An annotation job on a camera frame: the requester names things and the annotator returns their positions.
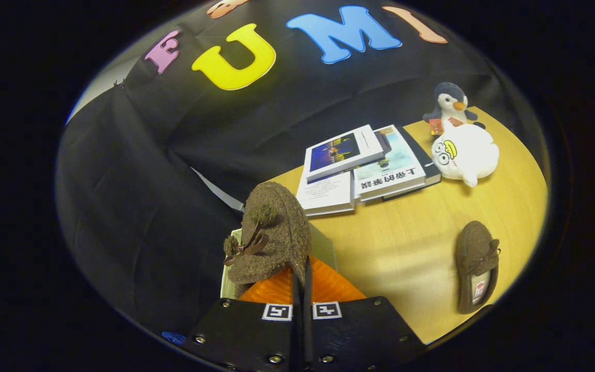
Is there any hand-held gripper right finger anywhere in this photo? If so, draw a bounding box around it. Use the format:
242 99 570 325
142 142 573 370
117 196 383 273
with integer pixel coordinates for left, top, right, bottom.
303 256 427 372

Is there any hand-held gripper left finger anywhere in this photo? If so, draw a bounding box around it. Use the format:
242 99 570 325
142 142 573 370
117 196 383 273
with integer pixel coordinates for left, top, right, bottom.
181 261 303 372

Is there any pale green fabric storage box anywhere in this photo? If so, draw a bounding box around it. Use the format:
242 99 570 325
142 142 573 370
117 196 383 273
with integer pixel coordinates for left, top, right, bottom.
220 223 337 300

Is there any brown fuzzy moccasin shoe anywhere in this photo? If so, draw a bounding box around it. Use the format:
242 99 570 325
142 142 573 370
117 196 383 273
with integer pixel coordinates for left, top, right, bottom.
223 181 312 299
455 221 500 315

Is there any white text-covered book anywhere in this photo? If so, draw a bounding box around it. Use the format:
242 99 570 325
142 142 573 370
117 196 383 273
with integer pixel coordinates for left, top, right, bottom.
295 169 355 217

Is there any book with sky cover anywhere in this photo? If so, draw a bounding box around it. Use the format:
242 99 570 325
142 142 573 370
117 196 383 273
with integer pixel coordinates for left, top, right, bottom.
353 125 427 202

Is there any black book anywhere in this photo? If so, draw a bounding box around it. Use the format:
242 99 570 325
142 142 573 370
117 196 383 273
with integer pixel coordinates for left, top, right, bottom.
382 127 442 202

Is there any book with blue night cover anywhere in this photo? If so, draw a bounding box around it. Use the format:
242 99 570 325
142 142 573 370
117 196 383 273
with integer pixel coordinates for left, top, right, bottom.
305 125 385 182

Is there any white round plush toy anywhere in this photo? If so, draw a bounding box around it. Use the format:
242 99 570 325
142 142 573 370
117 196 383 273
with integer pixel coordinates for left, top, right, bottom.
430 123 500 188

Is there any penguin plush toy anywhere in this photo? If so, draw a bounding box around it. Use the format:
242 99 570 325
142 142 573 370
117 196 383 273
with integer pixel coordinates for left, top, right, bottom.
422 82 479 136

